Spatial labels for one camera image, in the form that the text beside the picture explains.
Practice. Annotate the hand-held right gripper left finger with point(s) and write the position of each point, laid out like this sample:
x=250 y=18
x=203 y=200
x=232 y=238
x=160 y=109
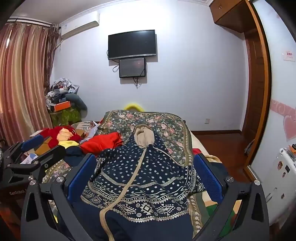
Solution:
x=81 y=177

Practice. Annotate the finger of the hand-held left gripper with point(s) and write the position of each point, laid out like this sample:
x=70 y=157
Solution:
x=32 y=141
x=52 y=155

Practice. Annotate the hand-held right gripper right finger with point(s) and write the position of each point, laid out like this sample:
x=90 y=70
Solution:
x=208 y=178

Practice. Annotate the navy patterned hoodie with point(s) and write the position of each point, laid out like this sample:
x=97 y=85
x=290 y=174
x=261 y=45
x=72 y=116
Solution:
x=143 y=176

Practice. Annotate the brown cardboard box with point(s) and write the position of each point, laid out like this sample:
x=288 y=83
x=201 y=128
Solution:
x=45 y=147

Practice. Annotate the yellow cloth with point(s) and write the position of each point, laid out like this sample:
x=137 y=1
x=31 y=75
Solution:
x=68 y=143

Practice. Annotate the red plush toy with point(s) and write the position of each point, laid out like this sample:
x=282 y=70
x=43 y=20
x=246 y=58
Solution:
x=52 y=134

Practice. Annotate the red garment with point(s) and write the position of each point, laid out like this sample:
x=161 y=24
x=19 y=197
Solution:
x=99 y=143

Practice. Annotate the green patterned cloth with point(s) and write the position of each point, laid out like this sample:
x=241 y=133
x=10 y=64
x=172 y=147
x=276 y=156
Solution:
x=66 y=117

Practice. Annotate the colourful cartoon bedsheet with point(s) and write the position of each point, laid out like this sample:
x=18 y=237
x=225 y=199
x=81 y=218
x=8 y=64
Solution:
x=227 y=215

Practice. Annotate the beige geometric patterned cloth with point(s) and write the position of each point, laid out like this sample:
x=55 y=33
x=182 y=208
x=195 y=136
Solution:
x=85 y=127

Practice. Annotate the orange box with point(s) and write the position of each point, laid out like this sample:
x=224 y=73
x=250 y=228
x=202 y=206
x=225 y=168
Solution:
x=62 y=106

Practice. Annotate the pile of clutter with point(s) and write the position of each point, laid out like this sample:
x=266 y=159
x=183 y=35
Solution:
x=59 y=90

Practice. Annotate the grey plush pillow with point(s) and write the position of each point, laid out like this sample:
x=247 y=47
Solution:
x=79 y=102

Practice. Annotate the striped pink curtain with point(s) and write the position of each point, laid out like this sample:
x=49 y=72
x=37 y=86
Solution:
x=20 y=81

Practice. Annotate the green floral blanket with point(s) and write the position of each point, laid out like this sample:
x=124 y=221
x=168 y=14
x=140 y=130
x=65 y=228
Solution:
x=166 y=129

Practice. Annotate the white suitcase with stickers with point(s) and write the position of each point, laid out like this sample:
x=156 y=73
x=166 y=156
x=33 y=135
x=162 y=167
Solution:
x=277 y=180

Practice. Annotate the pink heart decal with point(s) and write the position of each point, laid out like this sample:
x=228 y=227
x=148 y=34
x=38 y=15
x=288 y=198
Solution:
x=290 y=127

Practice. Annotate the white air conditioner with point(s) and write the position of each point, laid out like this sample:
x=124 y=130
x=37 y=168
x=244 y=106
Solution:
x=79 y=26

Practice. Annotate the wooden overhead cabinet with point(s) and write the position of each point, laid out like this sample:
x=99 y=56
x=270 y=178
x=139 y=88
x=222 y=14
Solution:
x=229 y=14

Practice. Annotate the white wall outlet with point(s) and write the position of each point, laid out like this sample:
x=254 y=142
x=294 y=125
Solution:
x=207 y=120

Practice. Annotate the white wardrobe door wooden frame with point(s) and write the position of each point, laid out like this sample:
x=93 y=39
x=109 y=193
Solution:
x=281 y=92

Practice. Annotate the small black wall monitor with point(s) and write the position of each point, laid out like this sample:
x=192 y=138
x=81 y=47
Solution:
x=132 y=67

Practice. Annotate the large black wall television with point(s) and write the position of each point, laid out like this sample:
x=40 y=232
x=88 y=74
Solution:
x=131 y=44

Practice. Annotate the small wall sign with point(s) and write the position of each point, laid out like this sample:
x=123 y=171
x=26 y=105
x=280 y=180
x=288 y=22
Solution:
x=289 y=56

